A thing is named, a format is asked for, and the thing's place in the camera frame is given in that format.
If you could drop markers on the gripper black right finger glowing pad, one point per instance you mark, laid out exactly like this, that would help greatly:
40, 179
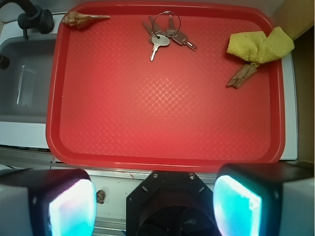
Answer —
276, 199

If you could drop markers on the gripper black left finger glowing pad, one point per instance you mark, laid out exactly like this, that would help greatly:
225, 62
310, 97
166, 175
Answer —
60, 202

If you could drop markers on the black faucet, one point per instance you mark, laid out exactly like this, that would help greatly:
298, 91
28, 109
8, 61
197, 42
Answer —
34, 17

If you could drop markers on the yellow microfiber cloth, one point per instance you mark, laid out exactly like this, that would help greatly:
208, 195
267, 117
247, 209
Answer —
258, 48

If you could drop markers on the red plastic tray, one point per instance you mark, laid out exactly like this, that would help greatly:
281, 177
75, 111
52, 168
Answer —
110, 106

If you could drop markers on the small brown pinecone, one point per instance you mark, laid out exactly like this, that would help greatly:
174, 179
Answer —
100, 196

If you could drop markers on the small driftwood piece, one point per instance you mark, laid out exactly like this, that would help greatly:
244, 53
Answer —
242, 75

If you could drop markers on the silver keys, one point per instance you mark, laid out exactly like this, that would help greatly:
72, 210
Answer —
159, 38

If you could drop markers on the brown spiral seashell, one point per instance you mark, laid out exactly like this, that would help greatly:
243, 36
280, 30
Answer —
80, 20

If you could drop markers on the grey sink basin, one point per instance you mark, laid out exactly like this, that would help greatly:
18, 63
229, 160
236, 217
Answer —
25, 84

